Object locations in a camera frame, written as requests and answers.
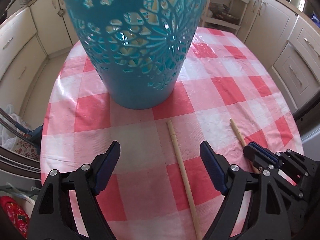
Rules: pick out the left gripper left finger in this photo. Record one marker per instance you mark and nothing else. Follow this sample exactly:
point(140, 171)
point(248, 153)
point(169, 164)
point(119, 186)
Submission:
point(52, 216)

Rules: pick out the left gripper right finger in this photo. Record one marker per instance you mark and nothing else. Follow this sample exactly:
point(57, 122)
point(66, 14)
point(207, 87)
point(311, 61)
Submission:
point(266, 216)

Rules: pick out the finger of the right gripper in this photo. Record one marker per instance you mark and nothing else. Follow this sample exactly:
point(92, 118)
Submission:
point(259, 161)
point(265, 152)

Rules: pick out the bamboo chopstick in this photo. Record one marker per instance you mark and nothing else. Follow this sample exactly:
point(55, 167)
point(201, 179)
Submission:
point(185, 180)
point(239, 136)

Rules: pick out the blue broom and dustpan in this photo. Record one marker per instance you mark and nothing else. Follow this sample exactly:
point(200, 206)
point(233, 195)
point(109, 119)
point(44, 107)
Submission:
point(32, 137)

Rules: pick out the red white checkered tablecloth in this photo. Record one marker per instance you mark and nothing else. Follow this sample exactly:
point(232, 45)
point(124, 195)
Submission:
point(221, 80)

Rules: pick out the white rolling storage cart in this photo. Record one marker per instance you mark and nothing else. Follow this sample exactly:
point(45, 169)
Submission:
point(224, 14)

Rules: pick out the blue perforated plastic basket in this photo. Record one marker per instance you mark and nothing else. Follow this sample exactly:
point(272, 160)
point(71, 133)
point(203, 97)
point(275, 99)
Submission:
point(137, 47)

